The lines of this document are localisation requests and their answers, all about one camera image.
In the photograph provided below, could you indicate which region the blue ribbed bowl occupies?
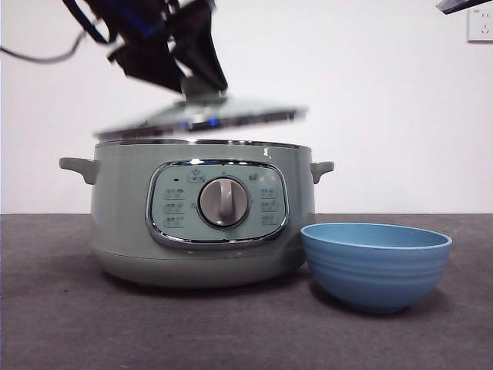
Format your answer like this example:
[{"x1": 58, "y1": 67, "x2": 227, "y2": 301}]
[{"x1": 300, "y1": 222, "x2": 454, "y2": 315}]

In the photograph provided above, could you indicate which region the white wall socket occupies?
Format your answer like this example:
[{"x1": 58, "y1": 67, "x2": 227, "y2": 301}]
[{"x1": 467, "y1": 8, "x2": 493, "y2": 42}]

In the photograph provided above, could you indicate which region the pale green electric steamer pot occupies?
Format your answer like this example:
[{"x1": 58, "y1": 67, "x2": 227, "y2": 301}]
[{"x1": 59, "y1": 137, "x2": 335, "y2": 289}]

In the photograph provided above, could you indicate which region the black cable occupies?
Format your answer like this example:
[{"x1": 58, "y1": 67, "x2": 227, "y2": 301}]
[{"x1": 0, "y1": 29, "x2": 88, "y2": 63}]

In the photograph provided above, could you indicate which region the glass lid with green knob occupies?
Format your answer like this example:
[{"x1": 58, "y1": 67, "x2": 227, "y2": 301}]
[{"x1": 92, "y1": 76, "x2": 310, "y2": 140}]

